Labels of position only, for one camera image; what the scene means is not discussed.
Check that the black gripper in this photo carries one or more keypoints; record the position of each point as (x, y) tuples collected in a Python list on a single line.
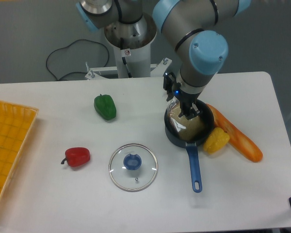
[(176, 87)]

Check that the toast slice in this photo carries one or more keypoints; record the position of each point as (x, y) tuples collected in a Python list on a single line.
[(185, 129)]

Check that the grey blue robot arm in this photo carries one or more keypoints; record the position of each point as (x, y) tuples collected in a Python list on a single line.
[(186, 24)]

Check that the yellow bell pepper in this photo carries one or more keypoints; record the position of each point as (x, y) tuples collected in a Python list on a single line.
[(217, 139)]

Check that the orange baguette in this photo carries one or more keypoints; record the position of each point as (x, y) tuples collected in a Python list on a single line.
[(239, 141)]

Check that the glass lid blue knob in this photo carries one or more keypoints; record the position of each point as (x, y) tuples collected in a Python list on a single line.
[(133, 167)]

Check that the green bell pepper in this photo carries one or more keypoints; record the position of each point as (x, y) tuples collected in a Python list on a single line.
[(105, 107)]

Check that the red bell pepper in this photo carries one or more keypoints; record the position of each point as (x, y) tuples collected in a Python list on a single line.
[(76, 156)]

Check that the yellow woven basket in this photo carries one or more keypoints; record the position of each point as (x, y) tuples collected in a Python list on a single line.
[(16, 122)]

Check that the dark pot blue handle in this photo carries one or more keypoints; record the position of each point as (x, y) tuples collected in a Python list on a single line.
[(192, 146)]

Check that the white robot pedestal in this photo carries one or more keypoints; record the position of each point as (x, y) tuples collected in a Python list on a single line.
[(131, 45)]

